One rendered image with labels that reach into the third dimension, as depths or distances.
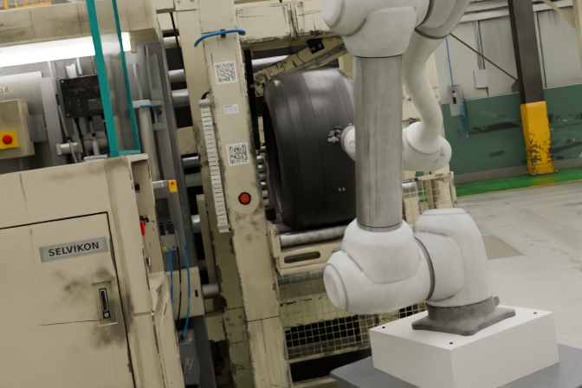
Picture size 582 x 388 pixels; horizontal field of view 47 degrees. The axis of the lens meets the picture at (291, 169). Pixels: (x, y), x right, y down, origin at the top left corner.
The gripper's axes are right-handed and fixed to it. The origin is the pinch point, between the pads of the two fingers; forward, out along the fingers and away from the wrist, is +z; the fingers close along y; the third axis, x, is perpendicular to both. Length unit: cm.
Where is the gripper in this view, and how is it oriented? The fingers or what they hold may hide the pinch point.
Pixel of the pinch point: (339, 132)
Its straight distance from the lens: 214.9
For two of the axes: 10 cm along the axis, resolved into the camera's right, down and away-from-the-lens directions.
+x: 1.2, 9.7, 1.9
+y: -9.8, 1.5, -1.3
